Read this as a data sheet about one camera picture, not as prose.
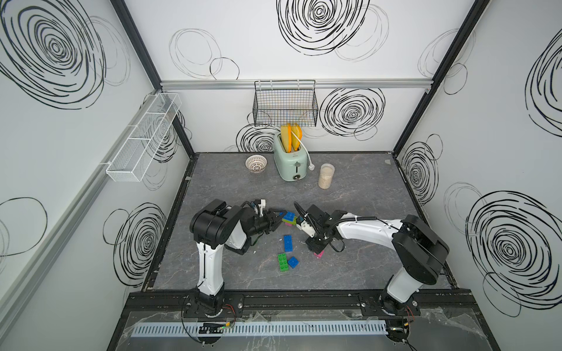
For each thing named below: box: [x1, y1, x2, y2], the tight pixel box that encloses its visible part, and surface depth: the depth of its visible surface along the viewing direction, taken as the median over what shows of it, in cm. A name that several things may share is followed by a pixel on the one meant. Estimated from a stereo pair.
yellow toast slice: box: [281, 123, 292, 153], surface depth 101 cm
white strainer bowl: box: [245, 154, 268, 174], surface depth 114 cm
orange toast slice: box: [291, 125, 303, 152], surface depth 101 cm
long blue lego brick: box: [283, 234, 294, 253], surface depth 88 cm
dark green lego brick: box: [278, 253, 290, 273], surface depth 84 cm
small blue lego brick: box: [287, 255, 300, 269], surface depth 84 cm
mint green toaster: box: [272, 133, 309, 183], surface depth 101 cm
